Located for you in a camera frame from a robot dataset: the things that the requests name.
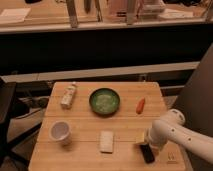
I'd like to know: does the black eraser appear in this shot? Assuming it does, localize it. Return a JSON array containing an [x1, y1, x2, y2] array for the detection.
[[140, 145, 155, 163]]

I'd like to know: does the white paper sheet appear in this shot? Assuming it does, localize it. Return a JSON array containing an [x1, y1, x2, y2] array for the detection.
[[0, 8, 31, 24]]

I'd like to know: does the white sponge block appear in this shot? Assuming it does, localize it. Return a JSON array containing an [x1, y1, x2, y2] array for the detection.
[[100, 131, 114, 153]]

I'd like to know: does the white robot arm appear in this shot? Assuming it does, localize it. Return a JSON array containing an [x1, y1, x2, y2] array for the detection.
[[136, 109, 213, 164]]

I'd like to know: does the orange carrot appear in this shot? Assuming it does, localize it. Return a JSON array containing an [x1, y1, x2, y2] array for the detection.
[[136, 98, 145, 114]]

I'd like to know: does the black chair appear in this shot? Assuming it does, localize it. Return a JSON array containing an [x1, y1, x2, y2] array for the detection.
[[0, 77, 43, 168]]

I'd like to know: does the small white bottle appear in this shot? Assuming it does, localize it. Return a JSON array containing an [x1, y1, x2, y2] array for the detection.
[[60, 82, 77, 109]]

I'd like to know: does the green bowl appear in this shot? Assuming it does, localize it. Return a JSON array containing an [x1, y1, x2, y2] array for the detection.
[[89, 88, 120, 116]]

